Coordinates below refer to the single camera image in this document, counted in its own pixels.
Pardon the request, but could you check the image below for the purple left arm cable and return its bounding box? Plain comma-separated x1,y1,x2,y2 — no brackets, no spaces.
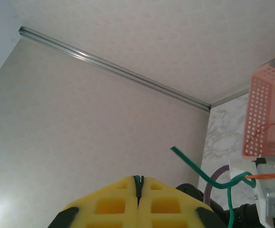
203,164,231,203

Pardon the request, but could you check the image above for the aluminium frame corner post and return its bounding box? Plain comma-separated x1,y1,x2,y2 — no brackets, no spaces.
18,25,212,112

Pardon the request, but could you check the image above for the thin aluminium wall rail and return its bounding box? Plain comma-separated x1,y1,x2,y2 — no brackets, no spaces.
209,87,251,108

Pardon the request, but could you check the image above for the thin red wire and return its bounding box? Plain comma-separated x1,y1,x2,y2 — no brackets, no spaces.
245,123,275,153

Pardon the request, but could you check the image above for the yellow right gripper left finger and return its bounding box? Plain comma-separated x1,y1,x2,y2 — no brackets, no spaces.
48,175,140,228

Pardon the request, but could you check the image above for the thin green wire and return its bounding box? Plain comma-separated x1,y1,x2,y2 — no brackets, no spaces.
134,145,257,228

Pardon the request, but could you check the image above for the thin orange wire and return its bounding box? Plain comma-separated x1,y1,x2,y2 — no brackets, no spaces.
244,173,275,182

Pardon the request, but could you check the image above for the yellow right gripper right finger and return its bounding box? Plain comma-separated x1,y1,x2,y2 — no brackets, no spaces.
138,175,226,228

